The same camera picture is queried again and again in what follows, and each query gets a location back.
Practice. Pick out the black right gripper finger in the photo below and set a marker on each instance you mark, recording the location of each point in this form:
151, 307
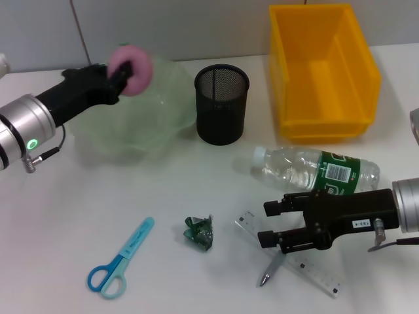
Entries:
284, 240
288, 202

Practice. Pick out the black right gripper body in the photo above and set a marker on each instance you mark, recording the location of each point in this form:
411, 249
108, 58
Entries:
347, 212

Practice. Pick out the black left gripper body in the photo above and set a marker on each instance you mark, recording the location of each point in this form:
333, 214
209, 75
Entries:
78, 88

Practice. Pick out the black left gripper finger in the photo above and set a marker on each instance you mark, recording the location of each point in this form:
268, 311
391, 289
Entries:
122, 86
121, 72

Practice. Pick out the pink peach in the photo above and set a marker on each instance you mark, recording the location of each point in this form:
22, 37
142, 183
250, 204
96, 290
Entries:
142, 70

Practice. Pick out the clear green-label water bottle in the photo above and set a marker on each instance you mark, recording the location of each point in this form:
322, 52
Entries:
294, 170

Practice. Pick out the green plastic wrapper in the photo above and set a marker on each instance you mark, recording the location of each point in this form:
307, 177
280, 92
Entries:
198, 233

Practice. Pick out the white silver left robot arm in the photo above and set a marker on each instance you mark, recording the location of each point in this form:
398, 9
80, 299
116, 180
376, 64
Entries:
23, 127

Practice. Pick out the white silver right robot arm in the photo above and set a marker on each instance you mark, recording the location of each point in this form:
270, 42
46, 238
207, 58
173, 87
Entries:
407, 206

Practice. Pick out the grey white pen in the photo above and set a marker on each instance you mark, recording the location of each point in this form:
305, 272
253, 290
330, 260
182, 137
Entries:
271, 268

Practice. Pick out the clear plastic ruler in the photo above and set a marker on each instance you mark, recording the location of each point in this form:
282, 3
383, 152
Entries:
314, 271

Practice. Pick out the green glass fruit plate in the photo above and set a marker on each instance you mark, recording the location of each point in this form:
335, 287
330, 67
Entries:
147, 124

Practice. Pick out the black mesh pen cup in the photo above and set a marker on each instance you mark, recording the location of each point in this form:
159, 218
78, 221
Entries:
221, 108

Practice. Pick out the blue scissors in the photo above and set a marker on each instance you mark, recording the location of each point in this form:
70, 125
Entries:
129, 250

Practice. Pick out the yellow plastic bin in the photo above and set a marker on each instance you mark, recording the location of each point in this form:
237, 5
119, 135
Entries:
324, 75

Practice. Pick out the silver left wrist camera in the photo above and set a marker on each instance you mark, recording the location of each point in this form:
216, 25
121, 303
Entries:
2, 65

